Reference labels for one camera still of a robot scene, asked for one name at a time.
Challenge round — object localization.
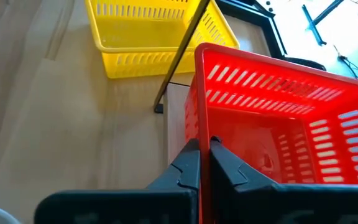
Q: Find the black metal floor stand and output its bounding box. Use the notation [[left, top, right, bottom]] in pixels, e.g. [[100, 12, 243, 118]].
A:
[[301, 0, 345, 47]]

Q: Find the large yellow slotted basket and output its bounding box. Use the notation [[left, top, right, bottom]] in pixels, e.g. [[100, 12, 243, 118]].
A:
[[85, 0, 241, 79]]

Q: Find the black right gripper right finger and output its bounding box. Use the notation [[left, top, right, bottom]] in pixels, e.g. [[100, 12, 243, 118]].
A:
[[209, 136, 358, 224]]

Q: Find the wooden shelf black metal frame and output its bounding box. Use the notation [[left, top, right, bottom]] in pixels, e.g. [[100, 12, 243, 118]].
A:
[[153, 0, 288, 166]]

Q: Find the large red slotted basket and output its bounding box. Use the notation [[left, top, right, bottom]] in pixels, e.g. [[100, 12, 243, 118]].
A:
[[183, 42, 358, 224]]

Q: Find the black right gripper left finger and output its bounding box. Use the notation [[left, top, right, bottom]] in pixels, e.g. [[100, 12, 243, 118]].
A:
[[34, 139, 201, 224]]

